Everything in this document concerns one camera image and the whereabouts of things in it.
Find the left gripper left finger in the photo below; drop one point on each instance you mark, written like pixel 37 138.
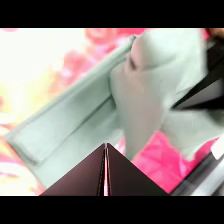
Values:
pixel 86 176

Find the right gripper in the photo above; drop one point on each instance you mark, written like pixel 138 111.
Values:
pixel 217 53

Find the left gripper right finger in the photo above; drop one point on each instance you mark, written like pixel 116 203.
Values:
pixel 130 178

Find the silver frame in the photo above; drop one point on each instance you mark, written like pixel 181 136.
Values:
pixel 213 187

